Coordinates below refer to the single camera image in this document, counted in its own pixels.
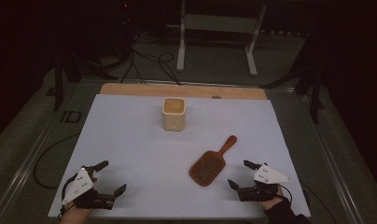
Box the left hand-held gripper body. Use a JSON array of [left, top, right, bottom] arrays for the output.
[[61, 166, 116, 210]]

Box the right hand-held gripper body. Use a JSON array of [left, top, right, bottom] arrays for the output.
[[237, 163, 293, 203]]

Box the wooden paddle hairbrush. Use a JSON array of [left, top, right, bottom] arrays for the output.
[[188, 134, 238, 188]]

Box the beige square cup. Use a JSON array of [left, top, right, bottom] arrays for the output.
[[161, 97, 187, 132]]

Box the person's right hand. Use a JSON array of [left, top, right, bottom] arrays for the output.
[[258, 185, 286, 211]]

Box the person's left hand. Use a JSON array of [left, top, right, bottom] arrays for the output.
[[59, 201, 94, 224]]

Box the white table mat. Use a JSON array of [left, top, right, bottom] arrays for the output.
[[48, 93, 313, 219]]

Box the black tripod stand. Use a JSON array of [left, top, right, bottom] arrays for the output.
[[46, 43, 119, 112], [258, 29, 327, 125]]

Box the white metal stand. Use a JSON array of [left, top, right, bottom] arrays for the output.
[[175, 0, 268, 77]]

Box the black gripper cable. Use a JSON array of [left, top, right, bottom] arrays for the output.
[[277, 183, 294, 203]]

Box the black floor cable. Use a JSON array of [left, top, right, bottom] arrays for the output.
[[33, 132, 82, 190], [158, 52, 183, 87], [119, 31, 147, 86], [300, 181, 331, 224]]

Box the metal floor rail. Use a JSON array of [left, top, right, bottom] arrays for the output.
[[300, 94, 363, 224], [0, 102, 66, 218]]

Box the black square floor frame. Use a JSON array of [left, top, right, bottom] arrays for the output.
[[60, 109, 83, 124]]

